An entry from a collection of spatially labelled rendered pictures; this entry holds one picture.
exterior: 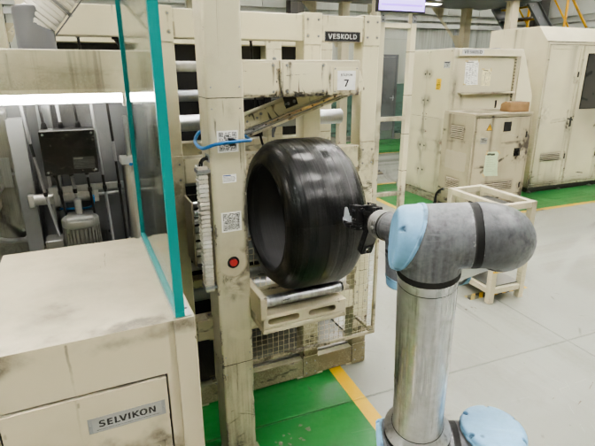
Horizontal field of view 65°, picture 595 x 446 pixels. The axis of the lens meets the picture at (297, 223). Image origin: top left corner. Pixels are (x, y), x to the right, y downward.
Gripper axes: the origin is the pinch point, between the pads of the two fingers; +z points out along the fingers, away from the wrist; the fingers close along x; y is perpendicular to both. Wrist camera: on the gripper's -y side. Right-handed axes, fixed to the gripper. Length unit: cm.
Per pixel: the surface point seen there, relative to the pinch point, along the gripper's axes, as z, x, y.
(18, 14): 43, 94, 73
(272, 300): 18.7, 22.6, -31.1
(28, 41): 43, 92, 65
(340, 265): 6.1, -0.4, -17.9
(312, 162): 10.4, 6.8, 20.2
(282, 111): 58, -2, 40
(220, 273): 25, 40, -19
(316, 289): 19.0, 3.7, -30.7
